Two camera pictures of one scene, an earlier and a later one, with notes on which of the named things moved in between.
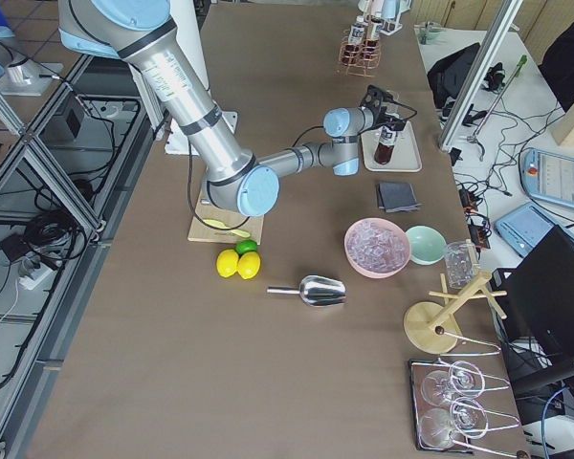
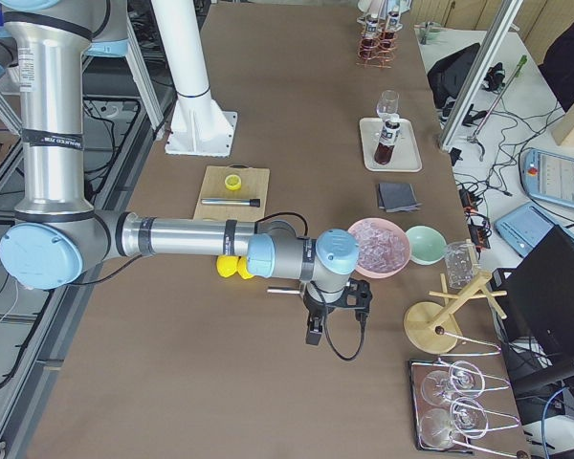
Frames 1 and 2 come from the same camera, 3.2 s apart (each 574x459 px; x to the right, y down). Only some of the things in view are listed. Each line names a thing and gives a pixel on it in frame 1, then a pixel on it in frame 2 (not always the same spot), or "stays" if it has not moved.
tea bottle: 386,142 stays
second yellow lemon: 249,265 stays
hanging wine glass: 465,379 stays
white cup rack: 388,11 stays
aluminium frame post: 507,10 stays
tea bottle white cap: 371,46 → 393,19
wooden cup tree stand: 430,326 stays
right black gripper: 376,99 → 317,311
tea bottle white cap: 356,39 → 371,27
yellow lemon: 227,262 stays
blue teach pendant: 554,179 stays
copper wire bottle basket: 359,59 → 378,51
